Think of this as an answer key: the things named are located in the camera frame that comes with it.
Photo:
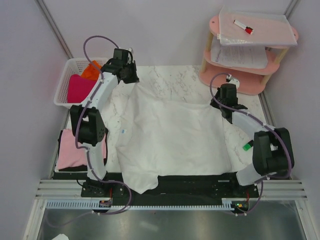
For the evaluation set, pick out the aluminium rail frame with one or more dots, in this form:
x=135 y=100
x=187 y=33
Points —
x=272 y=190

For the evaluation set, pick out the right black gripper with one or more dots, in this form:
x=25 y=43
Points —
x=214 y=104

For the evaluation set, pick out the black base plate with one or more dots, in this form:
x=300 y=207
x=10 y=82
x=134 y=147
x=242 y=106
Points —
x=197 y=190

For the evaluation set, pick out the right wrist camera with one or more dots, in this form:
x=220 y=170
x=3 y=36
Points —
x=232 y=80

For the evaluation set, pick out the green capped marker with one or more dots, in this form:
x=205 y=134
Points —
x=248 y=145

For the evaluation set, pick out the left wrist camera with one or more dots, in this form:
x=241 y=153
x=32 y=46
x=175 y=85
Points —
x=127 y=54

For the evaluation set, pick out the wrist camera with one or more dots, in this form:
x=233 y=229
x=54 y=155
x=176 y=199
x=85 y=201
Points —
x=127 y=54
x=232 y=80

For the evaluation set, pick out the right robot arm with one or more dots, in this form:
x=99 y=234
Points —
x=272 y=149

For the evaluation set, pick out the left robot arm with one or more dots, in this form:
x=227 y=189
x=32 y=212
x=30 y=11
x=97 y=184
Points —
x=87 y=123

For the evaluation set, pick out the magenta folded t shirt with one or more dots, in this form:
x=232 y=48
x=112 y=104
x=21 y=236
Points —
x=78 y=88

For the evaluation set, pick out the white plastic basket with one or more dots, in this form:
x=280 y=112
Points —
x=98 y=95

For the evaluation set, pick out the black folded t shirt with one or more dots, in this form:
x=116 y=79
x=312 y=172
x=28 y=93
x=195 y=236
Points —
x=72 y=169

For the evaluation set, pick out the printed paper sheets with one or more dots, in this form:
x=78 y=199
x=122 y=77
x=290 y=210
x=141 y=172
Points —
x=252 y=57

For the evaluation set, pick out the white crumpled paper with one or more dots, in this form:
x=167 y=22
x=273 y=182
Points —
x=60 y=237

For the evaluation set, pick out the red white marker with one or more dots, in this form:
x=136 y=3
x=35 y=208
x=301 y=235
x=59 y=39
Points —
x=244 y=27

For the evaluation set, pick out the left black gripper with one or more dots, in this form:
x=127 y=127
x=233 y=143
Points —
x=134 y=79

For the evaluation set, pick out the white t shirt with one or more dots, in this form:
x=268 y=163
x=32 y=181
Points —
x=160 y=137

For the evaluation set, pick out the orange t shirt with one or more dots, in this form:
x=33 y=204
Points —
x=92 y=71

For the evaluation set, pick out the translucent document folder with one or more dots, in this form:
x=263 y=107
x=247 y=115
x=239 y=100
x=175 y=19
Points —
x=269 y=29

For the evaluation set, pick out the pink three tier shelf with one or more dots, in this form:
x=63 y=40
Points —
x=252 y=81

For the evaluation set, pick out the white slotted cable duct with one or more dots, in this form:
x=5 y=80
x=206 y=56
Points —
x=72 y=204

